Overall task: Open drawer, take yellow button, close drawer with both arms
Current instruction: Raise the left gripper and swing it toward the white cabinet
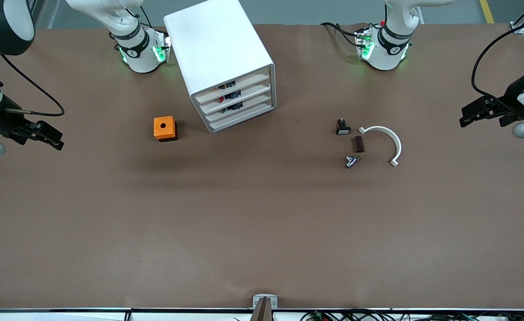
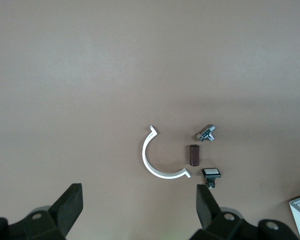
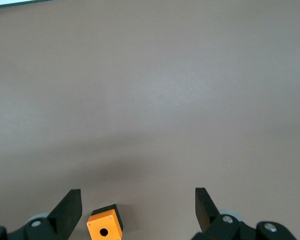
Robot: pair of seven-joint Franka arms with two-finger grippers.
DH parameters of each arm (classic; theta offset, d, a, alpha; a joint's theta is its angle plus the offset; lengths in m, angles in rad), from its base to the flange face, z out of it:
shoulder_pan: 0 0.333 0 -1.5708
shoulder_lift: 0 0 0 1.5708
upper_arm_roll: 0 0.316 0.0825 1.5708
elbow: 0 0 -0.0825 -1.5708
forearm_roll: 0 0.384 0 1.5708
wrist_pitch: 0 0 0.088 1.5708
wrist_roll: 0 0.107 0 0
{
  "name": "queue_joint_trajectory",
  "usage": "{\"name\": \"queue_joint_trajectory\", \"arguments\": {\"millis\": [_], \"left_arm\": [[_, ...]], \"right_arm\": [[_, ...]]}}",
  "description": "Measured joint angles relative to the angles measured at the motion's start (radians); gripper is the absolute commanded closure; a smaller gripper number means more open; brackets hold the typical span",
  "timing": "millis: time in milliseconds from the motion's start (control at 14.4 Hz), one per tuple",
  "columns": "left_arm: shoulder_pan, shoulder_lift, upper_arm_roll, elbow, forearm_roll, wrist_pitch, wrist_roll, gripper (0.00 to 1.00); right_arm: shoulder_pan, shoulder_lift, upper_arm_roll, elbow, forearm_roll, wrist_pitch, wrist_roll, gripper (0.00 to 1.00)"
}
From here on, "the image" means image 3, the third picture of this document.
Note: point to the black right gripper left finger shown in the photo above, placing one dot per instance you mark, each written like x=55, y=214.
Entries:
x=65, y=217

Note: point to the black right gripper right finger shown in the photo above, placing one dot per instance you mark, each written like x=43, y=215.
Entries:
x=205, y=212

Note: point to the orange box with round hole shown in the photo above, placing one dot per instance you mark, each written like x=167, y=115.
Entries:
x=100, y=222

